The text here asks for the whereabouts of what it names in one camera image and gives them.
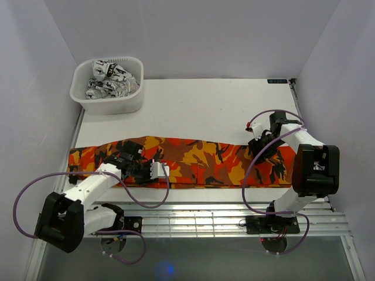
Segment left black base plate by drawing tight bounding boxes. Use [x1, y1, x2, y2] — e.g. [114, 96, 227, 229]
[95, 216, 143, 235]

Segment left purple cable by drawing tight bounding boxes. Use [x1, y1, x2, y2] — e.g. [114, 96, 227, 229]
[13, 160, 171, 265]

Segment small black label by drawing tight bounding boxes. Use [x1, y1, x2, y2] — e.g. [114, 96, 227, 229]
[267, 79, 288, 84]

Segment aluminium rail frame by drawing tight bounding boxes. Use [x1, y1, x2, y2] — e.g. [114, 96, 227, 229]
[25, 200, 366, 280]

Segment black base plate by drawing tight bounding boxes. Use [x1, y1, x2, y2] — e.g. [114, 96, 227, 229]
[95, 216, 143, 235]
[245, 215, 300, 234]

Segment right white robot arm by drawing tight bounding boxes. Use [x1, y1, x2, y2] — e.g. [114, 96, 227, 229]
[244, 109, 340, 236]

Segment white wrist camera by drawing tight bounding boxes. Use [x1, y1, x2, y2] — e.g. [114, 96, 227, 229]
[150, 161, 170, 180]
[246, 122, 264, 141]

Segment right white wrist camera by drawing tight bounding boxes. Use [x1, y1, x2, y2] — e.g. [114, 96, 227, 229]
[246, 122, 264, 141]

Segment orange camouflage trousers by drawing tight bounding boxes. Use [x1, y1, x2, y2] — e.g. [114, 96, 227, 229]
[67, 136, 295, 190]

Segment black white printed garment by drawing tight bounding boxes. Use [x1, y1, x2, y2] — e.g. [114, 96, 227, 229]
[86, 60, 140, 100]

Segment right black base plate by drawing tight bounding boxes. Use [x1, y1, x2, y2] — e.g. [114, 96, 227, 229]
[245, 215, 300, 234]

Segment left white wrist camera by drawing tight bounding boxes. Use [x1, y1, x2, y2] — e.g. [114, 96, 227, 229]
[150, 161, 170, 180]

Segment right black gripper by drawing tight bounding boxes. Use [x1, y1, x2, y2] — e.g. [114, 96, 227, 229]
[247, 133, 285, 166]

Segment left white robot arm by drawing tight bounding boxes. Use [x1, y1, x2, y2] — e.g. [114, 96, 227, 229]
[35, 141, 164, 253]

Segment white plastic basket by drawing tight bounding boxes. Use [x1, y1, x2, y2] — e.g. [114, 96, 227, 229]
[70, 57, 144, 115]

